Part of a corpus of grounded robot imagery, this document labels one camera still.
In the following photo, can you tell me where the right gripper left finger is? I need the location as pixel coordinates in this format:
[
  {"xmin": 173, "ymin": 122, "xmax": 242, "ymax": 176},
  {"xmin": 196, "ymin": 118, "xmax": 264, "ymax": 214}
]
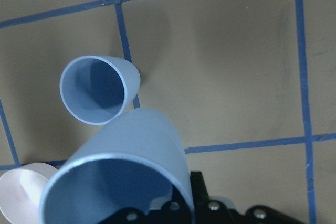
[{"xmin": 101, "ymin": 186, "xmax": 192, "ymax": 223}]

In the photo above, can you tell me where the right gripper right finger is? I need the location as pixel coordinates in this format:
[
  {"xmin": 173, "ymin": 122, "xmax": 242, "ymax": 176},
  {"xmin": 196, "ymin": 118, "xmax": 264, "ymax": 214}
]
[{"xmin": 190, "ymin": 171, "xmax": 301, "ymax": 224}]

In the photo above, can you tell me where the blue cup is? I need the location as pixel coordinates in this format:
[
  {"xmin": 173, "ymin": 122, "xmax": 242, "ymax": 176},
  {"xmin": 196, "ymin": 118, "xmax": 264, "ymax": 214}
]
[
  {"xmin": 59, "ymin": 56, "xmax": 141, "ymax": 125},
  {"xmin": 39, "ymin": 108, "xmax": 195, "ymax": 223}
]

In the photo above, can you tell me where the blue cup standing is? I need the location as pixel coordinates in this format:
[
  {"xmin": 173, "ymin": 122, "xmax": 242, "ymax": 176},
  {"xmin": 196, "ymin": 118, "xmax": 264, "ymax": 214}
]
[{"xmin": 59, "ymin": 56, "xmax": 141, "ymax": 125}]

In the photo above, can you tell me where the pink bowl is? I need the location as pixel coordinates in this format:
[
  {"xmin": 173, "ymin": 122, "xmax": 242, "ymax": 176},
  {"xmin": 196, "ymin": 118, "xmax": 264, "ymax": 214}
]
[{"xmin": 1, "ymin": 163, "xmax": 58, "ymax": 223}]

